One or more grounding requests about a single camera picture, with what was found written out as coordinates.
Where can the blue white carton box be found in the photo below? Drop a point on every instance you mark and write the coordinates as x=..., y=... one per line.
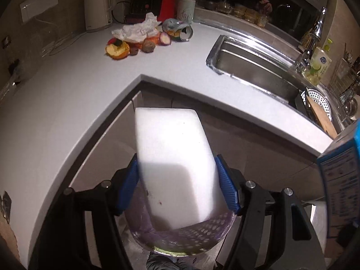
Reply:
x=339, y=169

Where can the halved purple onion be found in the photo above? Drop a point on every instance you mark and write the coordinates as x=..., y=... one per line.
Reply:
x=164, y=39

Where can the white paper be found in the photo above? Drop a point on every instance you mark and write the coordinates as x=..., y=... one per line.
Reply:
x=138, y=32

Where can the purple-lined trash bin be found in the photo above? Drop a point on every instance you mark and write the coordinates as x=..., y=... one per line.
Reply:
x=187, y=241

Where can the small brown nut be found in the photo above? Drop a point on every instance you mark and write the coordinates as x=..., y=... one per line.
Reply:
x=134, y=51

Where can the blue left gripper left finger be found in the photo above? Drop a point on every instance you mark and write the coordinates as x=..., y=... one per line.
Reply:
x=128, y=185

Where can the white perforated plate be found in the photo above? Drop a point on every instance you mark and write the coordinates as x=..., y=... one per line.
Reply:
x=321, y=100

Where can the chrome faucet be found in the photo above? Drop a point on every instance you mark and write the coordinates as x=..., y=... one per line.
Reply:
x=302, y=63

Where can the wire dish rack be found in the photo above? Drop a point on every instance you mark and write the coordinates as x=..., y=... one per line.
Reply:
x=343, y=86

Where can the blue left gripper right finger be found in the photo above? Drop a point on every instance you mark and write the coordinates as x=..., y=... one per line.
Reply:
x=229, y=188

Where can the green dish soap bottle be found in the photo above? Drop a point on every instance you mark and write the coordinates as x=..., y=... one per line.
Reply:
x=319, y=63

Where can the brown kiwi fruit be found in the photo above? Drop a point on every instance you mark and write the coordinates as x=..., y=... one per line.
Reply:
x=148, y=46

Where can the white floral ceramic cup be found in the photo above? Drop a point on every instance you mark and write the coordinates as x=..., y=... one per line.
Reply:
x=185, y=10

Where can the wooden cutting board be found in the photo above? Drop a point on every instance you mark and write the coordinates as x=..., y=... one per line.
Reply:
x=322, y=118

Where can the white foam block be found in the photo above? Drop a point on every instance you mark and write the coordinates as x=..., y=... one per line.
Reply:
x=177, y=168

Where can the white electric kettle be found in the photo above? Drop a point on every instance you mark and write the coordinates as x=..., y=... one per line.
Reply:
x=97, y=14

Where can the stainless steel sink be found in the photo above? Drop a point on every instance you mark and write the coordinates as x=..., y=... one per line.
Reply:
x=252, y=61

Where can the crushed drink can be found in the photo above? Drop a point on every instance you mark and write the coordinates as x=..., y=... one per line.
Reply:
x=177, y=30

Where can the red black blender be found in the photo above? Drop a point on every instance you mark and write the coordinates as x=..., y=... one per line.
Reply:
x=163, y=9

